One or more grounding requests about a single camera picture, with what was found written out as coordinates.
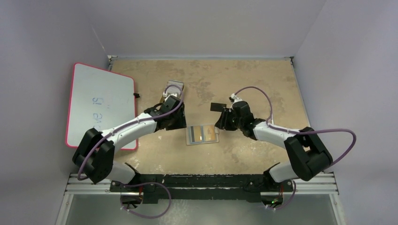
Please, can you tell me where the beige leather card holder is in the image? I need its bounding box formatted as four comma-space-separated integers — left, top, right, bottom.
185, 124, 219, 145

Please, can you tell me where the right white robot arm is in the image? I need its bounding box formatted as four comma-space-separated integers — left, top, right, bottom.
210, 101, 333, 191

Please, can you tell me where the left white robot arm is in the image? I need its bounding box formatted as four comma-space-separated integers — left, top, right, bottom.
72, 95, 186, 192

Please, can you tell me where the stack of cards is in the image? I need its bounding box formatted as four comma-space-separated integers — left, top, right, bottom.
165, 80, 184, 94

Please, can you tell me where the beige plastic tray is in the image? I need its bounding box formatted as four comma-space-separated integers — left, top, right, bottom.
159, 92, 167, 103

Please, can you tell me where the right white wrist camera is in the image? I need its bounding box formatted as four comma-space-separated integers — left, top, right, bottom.
229, 94, 245, 108

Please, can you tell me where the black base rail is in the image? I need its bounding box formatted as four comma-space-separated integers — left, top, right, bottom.
107, 163, 297, 204

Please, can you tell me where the white board with pink frame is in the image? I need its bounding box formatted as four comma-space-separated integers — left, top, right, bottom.
65, 63, 137, 148

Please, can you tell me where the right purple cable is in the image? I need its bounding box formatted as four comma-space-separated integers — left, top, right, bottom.
229, 86, 357, 212

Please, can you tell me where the aluminium frame rail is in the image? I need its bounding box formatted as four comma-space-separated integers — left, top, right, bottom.
65, 173, 338, 196

